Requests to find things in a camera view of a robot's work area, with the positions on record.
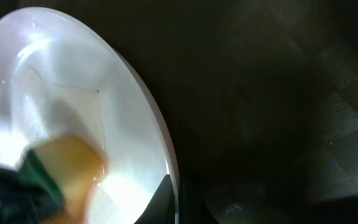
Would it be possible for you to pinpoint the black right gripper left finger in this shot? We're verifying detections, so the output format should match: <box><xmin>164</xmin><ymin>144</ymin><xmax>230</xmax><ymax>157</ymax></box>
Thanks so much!
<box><xmin>135</xmin><ymin>174</ymin><xmax>175</xmax><ymax>224</ymax></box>

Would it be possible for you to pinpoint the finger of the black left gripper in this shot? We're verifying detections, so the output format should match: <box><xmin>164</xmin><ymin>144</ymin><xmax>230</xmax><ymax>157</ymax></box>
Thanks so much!
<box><xmin>0</xmin><ymin>160</ymin><xmax>64</xmax><ymax>224</ymax></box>

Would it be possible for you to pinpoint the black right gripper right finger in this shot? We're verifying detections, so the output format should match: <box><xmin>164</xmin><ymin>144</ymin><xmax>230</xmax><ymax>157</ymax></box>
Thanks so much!
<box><xmin>179</xmin><ymin>179</ymin><xmax>218</xmax><ymax>224</ymax></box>

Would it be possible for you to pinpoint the yellow green sponge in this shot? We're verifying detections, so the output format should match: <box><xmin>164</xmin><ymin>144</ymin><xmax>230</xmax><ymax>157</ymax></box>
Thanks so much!
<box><xmin>18</xmin><ymin>135</ymin><xmax>106</xmax><ymax>223</ymax></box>

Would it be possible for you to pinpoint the pink plate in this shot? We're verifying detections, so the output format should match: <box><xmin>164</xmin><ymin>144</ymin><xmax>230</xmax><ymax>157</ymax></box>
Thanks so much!
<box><xmin>0</xmin><ymin>7</ymin><xmax>180</xmax><ymax>223</ymax></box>

